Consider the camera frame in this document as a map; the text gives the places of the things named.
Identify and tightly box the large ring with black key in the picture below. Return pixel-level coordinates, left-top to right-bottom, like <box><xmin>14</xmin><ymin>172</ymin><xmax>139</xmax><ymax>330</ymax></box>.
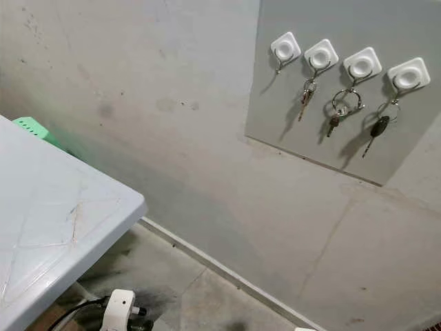
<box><xmin>326</xmin><ymin>88</ymin><xmax>365</xmax><ymax>139</ymax></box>

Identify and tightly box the green plastic crate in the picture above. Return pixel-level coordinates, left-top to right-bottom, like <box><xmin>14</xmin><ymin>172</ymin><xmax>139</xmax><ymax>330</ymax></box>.
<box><xmin>12</xmin><ymin>116</ymin><xmax>66</xmax><ymax>149</ymax></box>

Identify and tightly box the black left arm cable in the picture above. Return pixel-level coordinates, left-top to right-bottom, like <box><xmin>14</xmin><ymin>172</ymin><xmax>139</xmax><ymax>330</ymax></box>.
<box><xmin>50</xmin><ymin>297</ymin><xmax>110</xmax><ymax>331</ymax></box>

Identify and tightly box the white skirting strip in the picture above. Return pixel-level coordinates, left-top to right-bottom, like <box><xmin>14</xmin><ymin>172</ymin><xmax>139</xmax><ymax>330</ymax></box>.
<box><xmin>140</xmin><ymin>217</ymin><xmax>326</xmax><ymax>331</ymax></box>

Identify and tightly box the long black car key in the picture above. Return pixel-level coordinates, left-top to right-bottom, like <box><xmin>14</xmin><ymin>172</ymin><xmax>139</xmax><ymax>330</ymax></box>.
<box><xmin>361</xmin><ymin>100</ymin><xmax>402</xmax><ymax>159</ymax></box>

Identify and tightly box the small brass key on ring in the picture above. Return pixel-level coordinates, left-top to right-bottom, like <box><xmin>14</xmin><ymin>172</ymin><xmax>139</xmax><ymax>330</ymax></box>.
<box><xmin>297</xmin><ymin>78</ymin><xmax>319</xmax><ymax>123</ymax></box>

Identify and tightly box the white plastic folding table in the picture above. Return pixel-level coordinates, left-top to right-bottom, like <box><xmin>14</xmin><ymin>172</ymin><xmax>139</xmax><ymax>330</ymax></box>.
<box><xmin>0</xmin><ymin>116</ymin><xmax>148</xmax><ymax>331</ymax></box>

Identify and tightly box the white square wall hook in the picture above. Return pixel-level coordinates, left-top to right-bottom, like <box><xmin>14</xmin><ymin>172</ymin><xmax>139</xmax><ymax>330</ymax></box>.
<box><xmin>269</xmin><ymin>31</ymin><xmax>302</xmax><ymax>74</ymax></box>
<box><xmin>303</xmin><ymin>39</ymin><xmax>340</xmax><ymax>78</ymax></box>
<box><xmin>387</xmin><ymin>57</ymin><xmax>431</xmax><ymax>104</ymax></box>
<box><xmin>343</xmin><ymin>47</ymin><xmax>383</xmax><ymax>89</ymax></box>

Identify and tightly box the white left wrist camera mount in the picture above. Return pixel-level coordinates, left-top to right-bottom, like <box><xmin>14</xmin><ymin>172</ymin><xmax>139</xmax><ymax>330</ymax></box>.
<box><xmin>101</xmin><ymin>289</ymin><xmax>136</xmax><ymax>331</ymax></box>

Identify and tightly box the grey wall board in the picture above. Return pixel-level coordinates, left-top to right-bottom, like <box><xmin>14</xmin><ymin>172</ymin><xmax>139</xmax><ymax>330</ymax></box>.
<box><xmin>245</xmin><ymin>0</ymin><xmax>441</xmax><ymax>187</ymax></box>

